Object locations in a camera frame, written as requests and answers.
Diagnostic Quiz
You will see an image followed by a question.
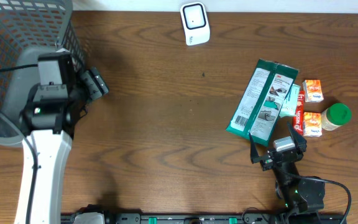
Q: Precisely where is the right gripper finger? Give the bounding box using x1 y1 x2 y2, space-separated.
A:
287 122 307 152
249 133 260 164

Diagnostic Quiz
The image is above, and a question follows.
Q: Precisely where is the red white packet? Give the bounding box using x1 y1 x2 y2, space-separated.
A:
292 90 305 135

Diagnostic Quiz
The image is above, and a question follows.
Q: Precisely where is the orange juice carton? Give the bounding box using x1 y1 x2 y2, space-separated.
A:
303 112 322 137
303 80 324 103

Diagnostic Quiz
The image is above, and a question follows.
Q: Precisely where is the teal white snack pouch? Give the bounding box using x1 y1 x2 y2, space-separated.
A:
279 84 300 118

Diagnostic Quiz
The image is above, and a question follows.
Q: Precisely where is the green lid jar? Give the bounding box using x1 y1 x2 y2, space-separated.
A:
321 103 352 131

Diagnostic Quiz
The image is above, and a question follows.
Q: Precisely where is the green sponge pack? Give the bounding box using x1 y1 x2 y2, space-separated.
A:
226 59 298 146

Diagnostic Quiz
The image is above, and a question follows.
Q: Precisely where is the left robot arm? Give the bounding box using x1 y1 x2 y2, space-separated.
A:
14 67 109 223

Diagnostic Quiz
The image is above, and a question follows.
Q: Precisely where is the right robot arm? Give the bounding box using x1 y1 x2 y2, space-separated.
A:
249 124 325 223

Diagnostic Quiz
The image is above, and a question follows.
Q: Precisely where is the white barcode scanner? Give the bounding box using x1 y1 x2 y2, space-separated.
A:
180 2 211 46

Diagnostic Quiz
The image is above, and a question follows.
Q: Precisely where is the grey plastic mesh basket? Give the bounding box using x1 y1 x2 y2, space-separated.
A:
0 0 85 123

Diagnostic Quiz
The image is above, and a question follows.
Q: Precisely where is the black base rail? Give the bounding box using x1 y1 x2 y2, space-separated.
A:
60 211 342 224

